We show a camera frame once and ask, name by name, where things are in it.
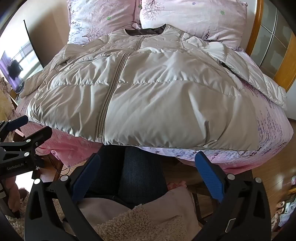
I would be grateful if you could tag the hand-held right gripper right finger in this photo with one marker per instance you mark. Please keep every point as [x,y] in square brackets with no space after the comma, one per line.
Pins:
[210,178]

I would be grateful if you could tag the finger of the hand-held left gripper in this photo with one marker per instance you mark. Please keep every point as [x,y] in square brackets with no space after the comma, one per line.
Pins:
[17,122]
[38,136]

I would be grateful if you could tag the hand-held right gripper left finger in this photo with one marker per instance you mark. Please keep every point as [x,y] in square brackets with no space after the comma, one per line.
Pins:
[86,178]

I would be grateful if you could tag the beige puffer jacket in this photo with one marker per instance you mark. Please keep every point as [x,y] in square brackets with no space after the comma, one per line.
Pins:
[161,92]

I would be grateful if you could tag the person's left forearm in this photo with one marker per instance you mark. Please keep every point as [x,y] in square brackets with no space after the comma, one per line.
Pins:
[12,192]

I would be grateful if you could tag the tan cloth cover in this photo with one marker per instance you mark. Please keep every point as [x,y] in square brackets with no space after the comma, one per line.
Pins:
[5,104]

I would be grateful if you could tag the person's blue jeans legs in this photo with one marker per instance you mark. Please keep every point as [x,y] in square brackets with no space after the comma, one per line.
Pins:
[138,176]

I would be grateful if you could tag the flat screen television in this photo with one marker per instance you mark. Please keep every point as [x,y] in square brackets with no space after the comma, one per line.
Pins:
[20,58]

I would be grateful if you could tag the pink floral bed sheet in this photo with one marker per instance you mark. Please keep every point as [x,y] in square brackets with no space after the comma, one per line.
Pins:
[266,129]

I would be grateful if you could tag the pink slipper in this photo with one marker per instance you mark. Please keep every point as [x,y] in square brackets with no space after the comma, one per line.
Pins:
[280,207]

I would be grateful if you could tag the pink floral pillow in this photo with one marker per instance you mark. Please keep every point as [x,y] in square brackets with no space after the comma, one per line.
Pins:
[99,20]
[196,18]

